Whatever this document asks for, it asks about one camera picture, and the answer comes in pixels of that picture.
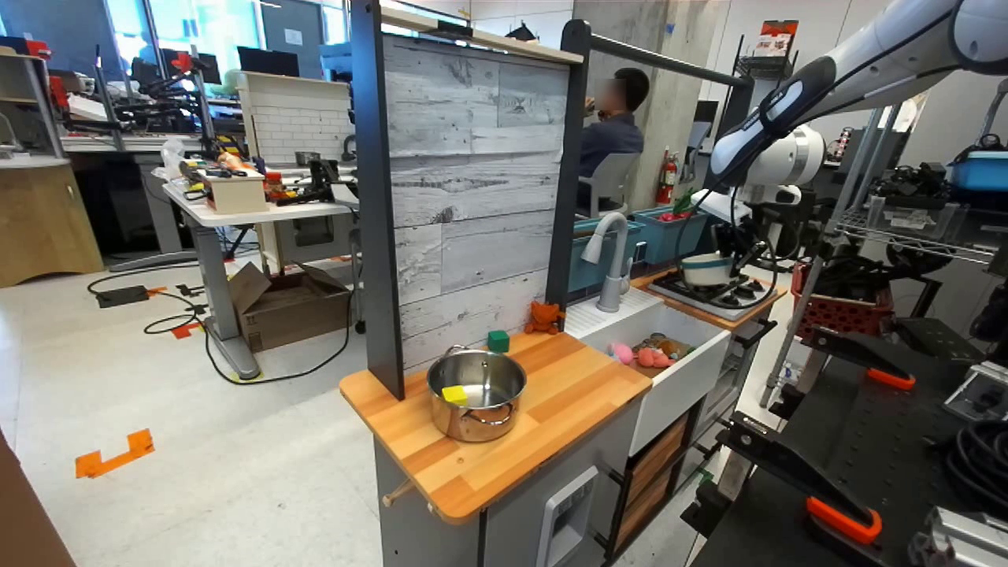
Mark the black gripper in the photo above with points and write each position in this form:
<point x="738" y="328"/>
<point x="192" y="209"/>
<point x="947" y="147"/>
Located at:
<point x="770" y="220"/>

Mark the white bowl with teal rim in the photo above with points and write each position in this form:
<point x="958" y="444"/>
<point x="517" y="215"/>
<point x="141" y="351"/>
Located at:
<point x="708" y="270"/>

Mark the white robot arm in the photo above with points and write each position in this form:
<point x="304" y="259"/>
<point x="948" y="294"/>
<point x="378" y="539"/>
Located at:
<point x="901" y="53"/>

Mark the toy stove top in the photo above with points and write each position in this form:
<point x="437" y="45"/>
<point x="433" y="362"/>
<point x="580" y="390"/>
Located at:
<point x="729" y="306"/>

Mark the white toy sink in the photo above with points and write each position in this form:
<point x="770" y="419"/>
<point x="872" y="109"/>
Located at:
<point x="674" y="390"/>

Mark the right orange clamp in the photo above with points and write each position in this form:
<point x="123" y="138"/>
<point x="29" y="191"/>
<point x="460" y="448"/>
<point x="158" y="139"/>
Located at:
<point x="878" y="366"/>

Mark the orange clamp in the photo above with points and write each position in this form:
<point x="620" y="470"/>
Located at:
<point x="878" y="366"/>
<point x="826" y="503"/>

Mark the grey toy faucet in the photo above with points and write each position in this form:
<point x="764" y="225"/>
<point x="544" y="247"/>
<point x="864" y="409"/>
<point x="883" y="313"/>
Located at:
<point x="610" y="245"/>

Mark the person in dark shirt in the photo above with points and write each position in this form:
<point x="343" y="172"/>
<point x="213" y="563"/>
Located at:
<point x="611" y="129"/>

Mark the left orange clamp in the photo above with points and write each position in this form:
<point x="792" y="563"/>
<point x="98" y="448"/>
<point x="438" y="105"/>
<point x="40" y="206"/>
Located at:
<point x="826" y="503"/>

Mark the black perforated robot table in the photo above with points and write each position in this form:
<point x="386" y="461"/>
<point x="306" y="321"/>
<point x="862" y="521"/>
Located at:
<point x="919" y="457"/>

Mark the orange toy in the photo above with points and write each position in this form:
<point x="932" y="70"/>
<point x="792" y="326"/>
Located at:
<point x="545" y="321"/>

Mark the wooden countertop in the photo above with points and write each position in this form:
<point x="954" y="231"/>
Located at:
<point x="570" y="393"/>

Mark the green cup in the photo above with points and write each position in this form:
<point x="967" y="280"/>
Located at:
<point x="498" y="342"/>

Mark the grey plank back panel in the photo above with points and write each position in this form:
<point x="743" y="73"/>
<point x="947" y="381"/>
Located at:
<point x="475" y="178"/>

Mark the grey toy kitchen cabinet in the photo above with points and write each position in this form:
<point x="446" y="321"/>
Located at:
<point x="578" y="509"/>

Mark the steel pot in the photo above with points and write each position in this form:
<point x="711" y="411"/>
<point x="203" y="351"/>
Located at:
<point x="503" y="390"/>

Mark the yellow block in pot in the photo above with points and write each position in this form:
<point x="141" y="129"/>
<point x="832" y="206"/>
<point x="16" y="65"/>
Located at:
<point x="460" y="394"/>

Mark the cardboard box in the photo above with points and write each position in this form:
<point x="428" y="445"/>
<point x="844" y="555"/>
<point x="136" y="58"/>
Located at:
<point x="285" y="310"/>

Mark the white desk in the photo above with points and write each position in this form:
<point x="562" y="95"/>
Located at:
<point x="219" y="242"/>

